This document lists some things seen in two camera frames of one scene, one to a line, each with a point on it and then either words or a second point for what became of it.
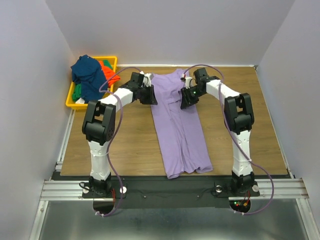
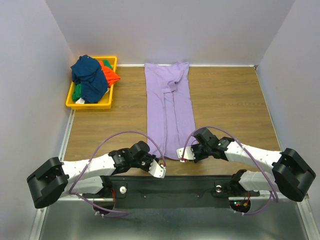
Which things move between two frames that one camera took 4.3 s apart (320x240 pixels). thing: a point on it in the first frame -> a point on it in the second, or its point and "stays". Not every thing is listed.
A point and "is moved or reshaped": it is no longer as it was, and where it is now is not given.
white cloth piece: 80,101 stays
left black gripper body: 145,96 -> 144,163
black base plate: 214,190 stays
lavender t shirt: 183,145 is moved or reshaped
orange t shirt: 109,73 stays
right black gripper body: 191,95 -> 200,152
